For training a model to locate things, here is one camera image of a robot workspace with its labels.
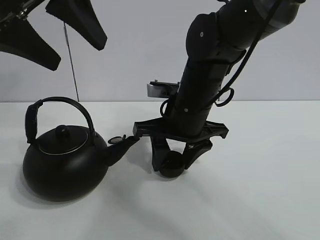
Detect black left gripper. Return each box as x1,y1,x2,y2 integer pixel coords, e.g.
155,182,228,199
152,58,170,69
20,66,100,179
0,0,108,71

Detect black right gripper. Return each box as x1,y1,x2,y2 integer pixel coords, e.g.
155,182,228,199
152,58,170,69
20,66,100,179
132,117,229,172

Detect small black teacup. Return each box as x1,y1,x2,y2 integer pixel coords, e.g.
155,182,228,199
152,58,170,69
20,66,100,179
159,150,185,178

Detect black round teapot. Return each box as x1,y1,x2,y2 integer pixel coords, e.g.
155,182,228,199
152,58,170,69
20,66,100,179
22,96,139,202

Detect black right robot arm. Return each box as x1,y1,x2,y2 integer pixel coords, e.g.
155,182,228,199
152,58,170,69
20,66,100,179
133,0,302,178

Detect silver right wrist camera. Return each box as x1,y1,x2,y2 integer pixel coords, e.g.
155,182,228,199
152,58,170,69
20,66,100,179
147,80,180,99

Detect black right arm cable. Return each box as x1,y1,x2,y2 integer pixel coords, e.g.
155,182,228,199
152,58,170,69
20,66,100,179
214,0,283,109

